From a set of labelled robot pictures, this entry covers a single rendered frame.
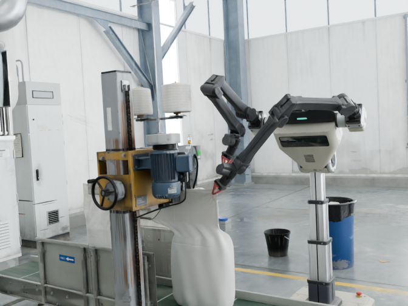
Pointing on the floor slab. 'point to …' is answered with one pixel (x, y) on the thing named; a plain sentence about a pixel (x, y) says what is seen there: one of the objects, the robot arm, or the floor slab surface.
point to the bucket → (277, 241)
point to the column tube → (110, 82)
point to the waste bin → (342, 231)
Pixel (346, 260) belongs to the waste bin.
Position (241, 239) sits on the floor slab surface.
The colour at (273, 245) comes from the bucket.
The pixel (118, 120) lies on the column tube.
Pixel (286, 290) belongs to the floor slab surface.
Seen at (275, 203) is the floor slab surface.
